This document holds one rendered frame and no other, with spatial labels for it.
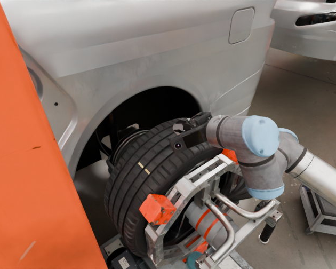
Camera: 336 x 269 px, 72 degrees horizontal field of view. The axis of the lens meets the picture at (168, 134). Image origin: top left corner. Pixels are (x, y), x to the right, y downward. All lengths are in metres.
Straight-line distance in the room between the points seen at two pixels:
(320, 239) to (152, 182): 1.71
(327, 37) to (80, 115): 2.77
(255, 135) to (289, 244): 1.69
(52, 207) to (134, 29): 0.68
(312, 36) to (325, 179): 2.51
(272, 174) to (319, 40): 2.64
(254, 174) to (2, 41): 0.53
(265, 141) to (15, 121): 0.47
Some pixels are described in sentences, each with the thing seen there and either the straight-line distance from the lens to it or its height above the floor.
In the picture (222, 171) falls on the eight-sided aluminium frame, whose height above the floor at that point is 1.11.
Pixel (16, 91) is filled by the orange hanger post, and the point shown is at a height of 1.68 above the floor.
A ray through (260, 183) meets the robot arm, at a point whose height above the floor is 1.32.
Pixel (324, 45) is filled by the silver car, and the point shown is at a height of 0.93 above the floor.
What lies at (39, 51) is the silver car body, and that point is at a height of 1.54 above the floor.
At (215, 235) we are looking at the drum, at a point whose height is 0.89.
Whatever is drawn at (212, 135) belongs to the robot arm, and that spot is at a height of 1.38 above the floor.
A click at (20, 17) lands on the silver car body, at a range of 0.75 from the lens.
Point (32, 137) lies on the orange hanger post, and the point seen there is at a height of 1.64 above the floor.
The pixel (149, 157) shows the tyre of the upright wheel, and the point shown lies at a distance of 0.88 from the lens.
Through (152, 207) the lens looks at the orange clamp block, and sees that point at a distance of 0.79.
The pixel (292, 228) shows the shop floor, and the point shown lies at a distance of 2.25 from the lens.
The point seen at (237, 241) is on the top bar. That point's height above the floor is 0.98.
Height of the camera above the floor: 1.77
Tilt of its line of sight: 39 degrees down
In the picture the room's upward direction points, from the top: straight up
